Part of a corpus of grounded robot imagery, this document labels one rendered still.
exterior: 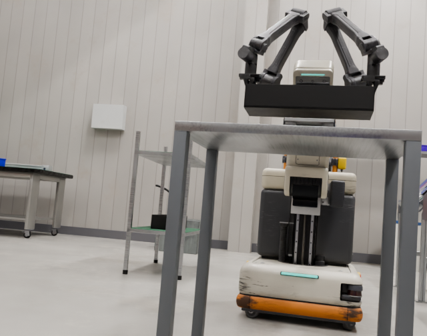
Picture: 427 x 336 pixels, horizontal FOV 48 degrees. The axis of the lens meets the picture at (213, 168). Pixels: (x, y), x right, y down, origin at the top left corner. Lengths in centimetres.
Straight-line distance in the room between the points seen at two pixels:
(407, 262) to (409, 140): 33
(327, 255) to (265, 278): 46
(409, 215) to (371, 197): 543
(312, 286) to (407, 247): 118
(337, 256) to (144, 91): 503
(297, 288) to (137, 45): 562
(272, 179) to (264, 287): 66
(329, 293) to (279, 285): 25
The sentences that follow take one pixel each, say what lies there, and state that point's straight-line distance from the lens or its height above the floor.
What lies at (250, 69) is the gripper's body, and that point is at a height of 122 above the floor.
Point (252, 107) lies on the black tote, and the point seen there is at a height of 102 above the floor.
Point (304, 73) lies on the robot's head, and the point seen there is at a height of 129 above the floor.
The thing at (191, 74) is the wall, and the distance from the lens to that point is 718.
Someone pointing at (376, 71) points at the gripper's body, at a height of 122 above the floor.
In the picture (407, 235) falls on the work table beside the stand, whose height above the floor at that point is 52.
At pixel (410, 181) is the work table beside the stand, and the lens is 140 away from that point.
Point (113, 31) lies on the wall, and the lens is 775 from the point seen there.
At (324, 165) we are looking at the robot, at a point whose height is 82.
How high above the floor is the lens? 54
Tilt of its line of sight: 5 degrees up
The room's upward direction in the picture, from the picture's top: 5 degrees clockwise
